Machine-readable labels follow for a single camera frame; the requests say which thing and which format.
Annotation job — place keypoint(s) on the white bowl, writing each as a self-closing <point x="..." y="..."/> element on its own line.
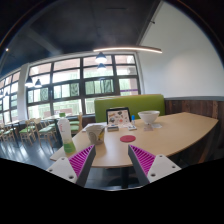
<point x="149" y="116"/>

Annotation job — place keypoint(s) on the green upholstered bench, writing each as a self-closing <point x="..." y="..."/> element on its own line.
<point x="135" y="103"/>

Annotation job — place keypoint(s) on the red round coaster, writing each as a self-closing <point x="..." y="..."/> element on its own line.
<point x="127" y="138"/>

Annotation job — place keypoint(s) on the blue pendant lamp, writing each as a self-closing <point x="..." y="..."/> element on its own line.
<point x="101" y="58"/>

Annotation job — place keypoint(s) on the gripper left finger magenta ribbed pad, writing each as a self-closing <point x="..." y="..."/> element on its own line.
<point x="75" y="168"/>

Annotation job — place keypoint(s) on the long linear ceiling lamp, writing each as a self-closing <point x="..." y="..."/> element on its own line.
<point x="129" y="48"/>

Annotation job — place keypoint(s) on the clear bottle, green label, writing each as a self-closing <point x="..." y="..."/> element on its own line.
<point x="65" y="132"/>

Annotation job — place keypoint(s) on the framed menu stand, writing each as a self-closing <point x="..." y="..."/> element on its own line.
<point x="118" y="116"/>

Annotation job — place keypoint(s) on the large grid window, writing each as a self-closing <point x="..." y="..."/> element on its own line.
<point x="72" y="85"/>

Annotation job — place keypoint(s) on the white paper cup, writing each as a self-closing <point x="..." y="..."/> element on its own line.
<point x="96" y="134"/>

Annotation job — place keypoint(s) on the wooden chair, green seat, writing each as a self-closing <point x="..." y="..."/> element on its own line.
<point x="44" y="132"/>
<point x="27" y="134"/>

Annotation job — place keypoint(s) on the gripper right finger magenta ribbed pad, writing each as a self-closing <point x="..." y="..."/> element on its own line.
<point x="149" y="167"/>

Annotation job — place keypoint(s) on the small blue-capped bottle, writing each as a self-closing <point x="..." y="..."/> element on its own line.
<point x="133" y="120"/>

